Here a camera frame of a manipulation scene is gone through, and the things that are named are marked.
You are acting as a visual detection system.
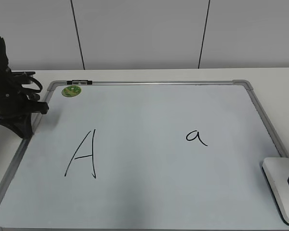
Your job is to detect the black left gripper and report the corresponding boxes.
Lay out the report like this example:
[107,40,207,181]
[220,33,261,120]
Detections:
[0,71,49,138]

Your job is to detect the white rectangular board eraser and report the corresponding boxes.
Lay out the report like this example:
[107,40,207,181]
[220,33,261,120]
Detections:
[262,157,289,224]

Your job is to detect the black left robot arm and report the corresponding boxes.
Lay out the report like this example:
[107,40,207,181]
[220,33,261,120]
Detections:
[0,36,49,139]

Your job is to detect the round green magnet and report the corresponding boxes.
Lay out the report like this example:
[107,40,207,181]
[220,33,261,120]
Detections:
[61,85,81,98]

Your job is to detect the black and silver board clip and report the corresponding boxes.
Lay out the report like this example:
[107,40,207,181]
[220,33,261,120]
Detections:
[66,80,93,85]

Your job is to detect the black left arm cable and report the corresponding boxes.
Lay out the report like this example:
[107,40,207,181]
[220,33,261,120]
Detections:
[11,71,43,101]

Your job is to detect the white board with grey frame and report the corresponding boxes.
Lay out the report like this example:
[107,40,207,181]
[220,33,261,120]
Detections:
[0,80,289,230]

